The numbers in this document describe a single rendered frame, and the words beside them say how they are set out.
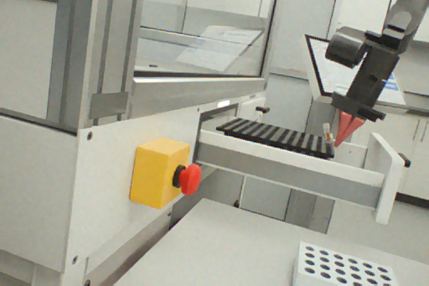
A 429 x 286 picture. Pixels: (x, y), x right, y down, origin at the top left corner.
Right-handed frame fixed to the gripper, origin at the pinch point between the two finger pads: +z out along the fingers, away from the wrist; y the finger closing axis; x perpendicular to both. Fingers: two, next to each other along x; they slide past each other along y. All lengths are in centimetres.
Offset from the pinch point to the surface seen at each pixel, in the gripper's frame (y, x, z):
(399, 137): 82, 287, 17
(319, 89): -7, 73, -5
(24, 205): -29, -48, 11
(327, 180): -0.3, -14.3, 4.2
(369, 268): 7.5, -27.6, 8.9
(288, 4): -45, 161, -41
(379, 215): 8.8, -16.1, 5.2
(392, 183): 8.1, -16.0, -0.5
